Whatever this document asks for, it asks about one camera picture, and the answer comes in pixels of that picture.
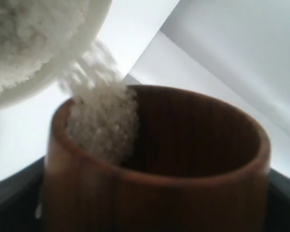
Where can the brown wooden cup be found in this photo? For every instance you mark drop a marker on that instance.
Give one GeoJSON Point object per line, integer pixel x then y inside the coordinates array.
{"type": "Point", "coordinates": [199, 165]}

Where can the white floral ceramic bowl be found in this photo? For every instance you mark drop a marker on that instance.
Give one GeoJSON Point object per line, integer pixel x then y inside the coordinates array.
{"type": "Point", "coordinates": [40, 38]}

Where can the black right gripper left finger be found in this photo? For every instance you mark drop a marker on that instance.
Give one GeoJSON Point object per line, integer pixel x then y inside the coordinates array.
{"type": "Point", "coordinates": [19, 196]}

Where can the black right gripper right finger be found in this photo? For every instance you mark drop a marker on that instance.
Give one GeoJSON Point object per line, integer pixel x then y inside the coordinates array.
{"type": "Point", "coordinates": [278, 204]}

